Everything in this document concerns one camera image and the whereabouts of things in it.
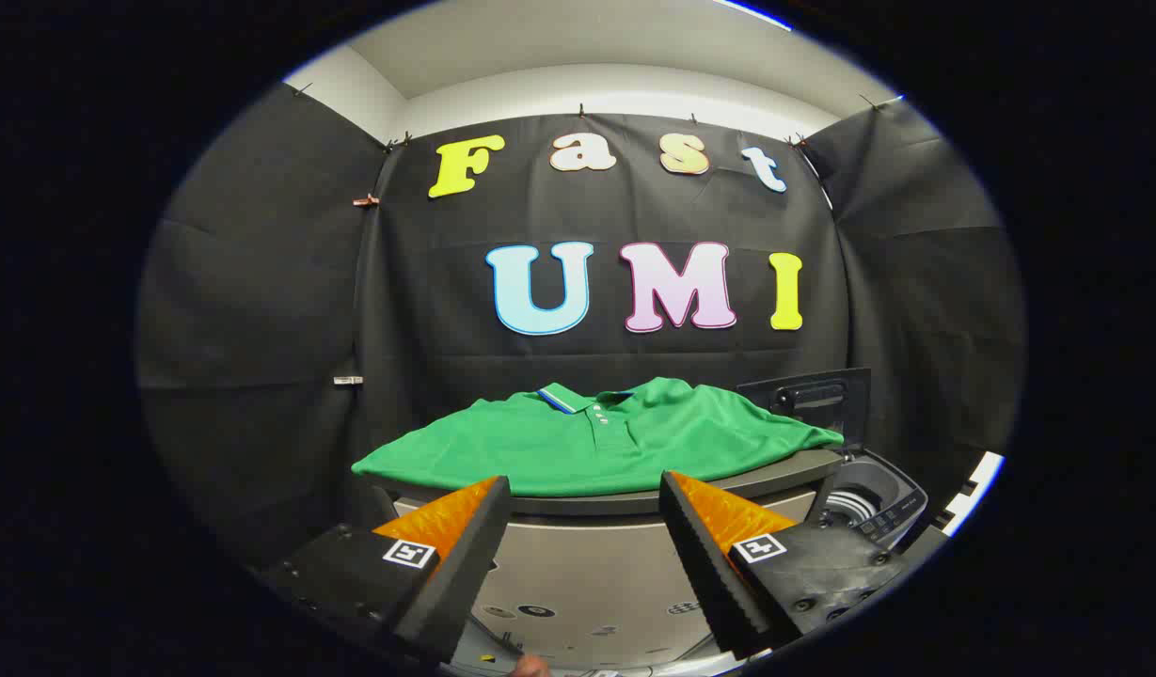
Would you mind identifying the black backdrop cloth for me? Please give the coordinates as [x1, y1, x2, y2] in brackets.
[135, 80, 1028, 565]

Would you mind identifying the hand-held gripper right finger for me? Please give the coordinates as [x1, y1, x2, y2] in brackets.
[658, 470, 917, 661]

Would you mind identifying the grey cabinet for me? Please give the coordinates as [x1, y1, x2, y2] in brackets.
[356, 448, 847, 674]

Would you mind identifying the green polo shirt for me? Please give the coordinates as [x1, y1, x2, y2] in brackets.
[351, 377, 845, 498]

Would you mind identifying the grey washing machine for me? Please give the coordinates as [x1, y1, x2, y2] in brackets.
[816, 448, 930, 552]

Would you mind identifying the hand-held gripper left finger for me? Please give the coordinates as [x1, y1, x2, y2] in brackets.
[258, 475, 515, 667]

